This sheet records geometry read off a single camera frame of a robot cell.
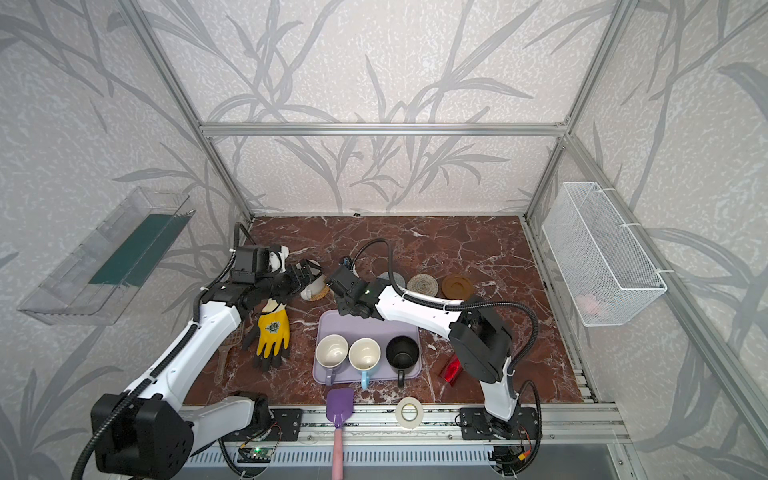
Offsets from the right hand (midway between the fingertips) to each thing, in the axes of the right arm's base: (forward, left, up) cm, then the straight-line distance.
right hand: (347, 286), depth 86 cm
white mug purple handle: (-15, +4, -9) cm, 19 cm away
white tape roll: (-30, -21, -11) cm, 38 cm away
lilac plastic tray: (-6, +7, -12) cm, 15 cm away
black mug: (-16, -16, -10) cm, 25 cm away
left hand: (+1, +6, +9) cm, 11 cm away
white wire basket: (-10, -59, +23) cm, 64 cm away
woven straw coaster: (+3, +11, -11) cm, 15 cm away
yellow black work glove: (-11, +23, -9) cm, 27 cm away
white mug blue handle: (-17, -6, -8) cm, 20 cm away
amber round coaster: (+6, -34, -12) cm, 37 cm away
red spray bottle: (-21, -30, -8) cm, 37 cm away
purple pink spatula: (-30, 0, -9) cm, 32 cm away
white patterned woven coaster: (+7, -23, -11) cm, 27 cm away
